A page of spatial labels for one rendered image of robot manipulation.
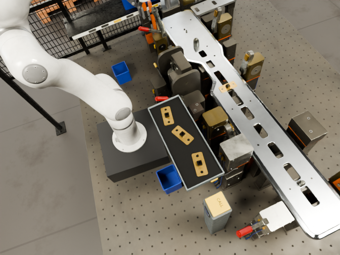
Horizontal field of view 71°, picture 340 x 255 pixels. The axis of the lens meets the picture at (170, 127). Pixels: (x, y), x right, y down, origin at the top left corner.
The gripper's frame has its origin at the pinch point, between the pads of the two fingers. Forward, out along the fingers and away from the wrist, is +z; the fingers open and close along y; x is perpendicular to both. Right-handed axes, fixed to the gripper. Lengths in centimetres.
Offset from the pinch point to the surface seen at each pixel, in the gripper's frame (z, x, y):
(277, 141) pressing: 45, -46, 28
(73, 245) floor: 145, -21, -108
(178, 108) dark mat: 28.8, -21.4, -4.4
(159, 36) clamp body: 40, 35, 9
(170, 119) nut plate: 28.5, -24.5, -9.3
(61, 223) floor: 145, 0, -114
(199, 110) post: 34.8, -22.2, 4.0
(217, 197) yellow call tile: 29, -58, -8
